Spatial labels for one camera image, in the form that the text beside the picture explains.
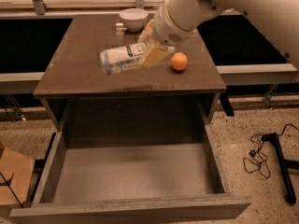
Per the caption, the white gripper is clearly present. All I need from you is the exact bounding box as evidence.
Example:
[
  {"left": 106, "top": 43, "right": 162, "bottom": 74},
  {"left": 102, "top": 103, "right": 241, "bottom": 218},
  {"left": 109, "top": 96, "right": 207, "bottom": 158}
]
[{"left": 138, "top": 3, "right": 191, "bottom": 67}]

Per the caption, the blue plastic water bottle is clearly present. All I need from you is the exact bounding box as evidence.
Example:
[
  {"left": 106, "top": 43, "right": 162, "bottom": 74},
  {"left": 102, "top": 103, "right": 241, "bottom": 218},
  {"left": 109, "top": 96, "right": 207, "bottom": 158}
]
[{"left": 99, "top": 42, "right": 176, "bottom": 77}]

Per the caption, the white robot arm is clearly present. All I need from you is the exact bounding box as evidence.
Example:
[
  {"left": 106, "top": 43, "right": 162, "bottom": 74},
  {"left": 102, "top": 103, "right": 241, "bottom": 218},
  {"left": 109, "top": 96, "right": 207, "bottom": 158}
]
[{"left": 138, "top": 0, "right": 299, "bottom": 67}]

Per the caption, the grey counter cabinet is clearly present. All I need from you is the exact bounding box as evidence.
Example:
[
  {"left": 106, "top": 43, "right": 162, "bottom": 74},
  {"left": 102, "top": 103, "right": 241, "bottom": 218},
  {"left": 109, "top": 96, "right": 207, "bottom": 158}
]
[{"left": 34, "top": 14, "right": 225, "bottom": 126}]

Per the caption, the grey open drawer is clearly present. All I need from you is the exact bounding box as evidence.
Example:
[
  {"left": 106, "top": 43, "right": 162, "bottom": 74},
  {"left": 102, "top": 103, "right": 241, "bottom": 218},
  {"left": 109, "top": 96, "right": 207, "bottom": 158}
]
[{"left": 9, "top": 96, "right": 252, "bottom": 224}]

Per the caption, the white ceramic bowl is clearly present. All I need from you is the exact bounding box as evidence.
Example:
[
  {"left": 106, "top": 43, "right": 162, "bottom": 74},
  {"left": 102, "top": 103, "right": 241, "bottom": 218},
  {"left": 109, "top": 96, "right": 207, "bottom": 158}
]
[{"left": 120, "top": 8, "right": 148, "bottom": 32}]

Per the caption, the orange fruit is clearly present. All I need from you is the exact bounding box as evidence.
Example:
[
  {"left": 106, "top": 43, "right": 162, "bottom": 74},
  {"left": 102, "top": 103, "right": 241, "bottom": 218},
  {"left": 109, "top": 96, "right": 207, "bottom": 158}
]
[{"left": 170, "top": 52, "right": 188, "bottom": 71}]

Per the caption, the black stand leg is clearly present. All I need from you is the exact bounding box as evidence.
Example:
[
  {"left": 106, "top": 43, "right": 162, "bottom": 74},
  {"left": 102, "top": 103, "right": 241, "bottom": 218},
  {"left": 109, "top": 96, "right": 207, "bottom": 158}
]
[{"left": 262, "top": 133, "right": 299, "bottom": 204}]

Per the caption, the brown cardboard box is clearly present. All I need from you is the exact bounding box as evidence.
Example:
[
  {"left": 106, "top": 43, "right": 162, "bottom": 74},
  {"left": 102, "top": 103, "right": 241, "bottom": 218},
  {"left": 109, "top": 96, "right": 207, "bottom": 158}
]
[{"left": 0, "top": 142, "right": 35, "bottom": 208}]

